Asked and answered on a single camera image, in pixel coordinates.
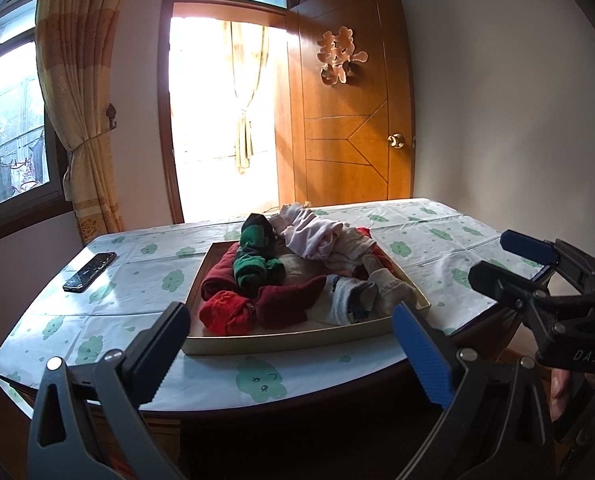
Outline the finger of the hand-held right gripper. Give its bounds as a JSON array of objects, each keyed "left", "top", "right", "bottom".
[
  {"left": 500, "top": 229, "right": 595, "bottom": 306},
  {"left": 467, "top": 260, "right": 595, "bottom": 348}
]

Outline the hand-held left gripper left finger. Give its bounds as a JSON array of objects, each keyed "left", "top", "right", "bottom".
[{"left": 26, "top": 301, "right": 193, "bottom": 480}]

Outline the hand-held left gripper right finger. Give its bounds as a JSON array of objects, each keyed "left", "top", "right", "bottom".
[{"left": 391, "top": 301, "right": 558, "bottom": 480}]

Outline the beige grey sock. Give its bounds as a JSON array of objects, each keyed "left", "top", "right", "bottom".
[{"left": 361, "top": 255, "right": 419, "bottom": 318}]

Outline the bright red underwear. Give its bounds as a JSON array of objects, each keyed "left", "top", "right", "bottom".
[
  {"left": 355, "top": 226, "right": 394, "bottom": 273},
  {"left": 200, "top": 290, "right": 258, "bottom": 335}
]

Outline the light grey white sock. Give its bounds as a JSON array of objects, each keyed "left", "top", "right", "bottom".
[{"left": 312, "top": 275, "right": 379, "bottom": 326}]

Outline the dark red underwear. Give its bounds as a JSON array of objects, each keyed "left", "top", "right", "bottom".
[
  {"left": 200, "top": 242, "right": 241, "bottom": 302},
  {"left": 255, "top": 276, "right": 329, "bottom": 331}
]

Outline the beige cardboard tray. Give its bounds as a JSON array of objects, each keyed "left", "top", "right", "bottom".
[{"left": 181, "top": 230, "right": 432, "bottom": 356}]

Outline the green black underwear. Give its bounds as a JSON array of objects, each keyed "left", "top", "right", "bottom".
[{"left": 233, "top": 213, "right": 286, "bottom": 297}]

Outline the cream underwear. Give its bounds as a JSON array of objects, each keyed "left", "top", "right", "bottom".
[{"left": 322, "top": 227, "right": 378, "bottom": 273}]

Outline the beige underwear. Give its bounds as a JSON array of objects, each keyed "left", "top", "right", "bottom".
[{"left": 277, "top": 254, "right": 328, "bottom": 286}]

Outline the pale pink underwear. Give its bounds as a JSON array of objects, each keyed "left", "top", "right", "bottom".
[{"left": 270, "top": 204, "right": 345, "bottom": 262}]

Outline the person's right hand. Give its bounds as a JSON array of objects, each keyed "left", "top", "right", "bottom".
[{"left": 549, "top": 366, "right": 573, "bottom": 423}]

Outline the table with patterned cloth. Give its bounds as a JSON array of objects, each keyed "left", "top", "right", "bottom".
[{"left": 0, "top": 197, "right": 553, "bottom": 413}]

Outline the black phone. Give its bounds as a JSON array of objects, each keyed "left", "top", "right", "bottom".
[{"left": 62, "top": 252, "right": 118, "bottom": 293}]

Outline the dark wooden table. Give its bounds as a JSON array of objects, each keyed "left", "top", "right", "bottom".
[{"left": 0, "top": 330, "right": 523, "bottom": 480}]

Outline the brown wooden door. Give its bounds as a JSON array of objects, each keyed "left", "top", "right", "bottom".
[{"left": 274, "top": 0, "right": 417, "bottom": 207}]

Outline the laundry outside window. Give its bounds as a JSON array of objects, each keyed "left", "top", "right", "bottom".
[{"left": 0, "top": 137, "right": 45, "bottom": 201}]

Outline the yellow balcony curtain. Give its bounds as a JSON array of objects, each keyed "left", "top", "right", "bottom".
[{"left": 222, "top": 20, "right": 268, "bottom": 175}]

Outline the dark framed window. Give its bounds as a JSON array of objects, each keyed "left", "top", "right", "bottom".
[{"left": 0, "top": 0, "right": 73, "bottom": 233}]

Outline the golden door ornament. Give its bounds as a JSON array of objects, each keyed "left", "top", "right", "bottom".
[{"left": 317, "top": 30, "right": 369, "bottom": 85}]

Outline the yellow window curtain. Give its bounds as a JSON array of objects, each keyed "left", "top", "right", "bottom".
[{"left": 36, "top": 0, "right": 138, "bottom": 246}]

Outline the brown door frame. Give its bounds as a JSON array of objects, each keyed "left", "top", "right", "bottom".
[{"left": 160, "top": 0, "right": 298, "bottom": 224}]

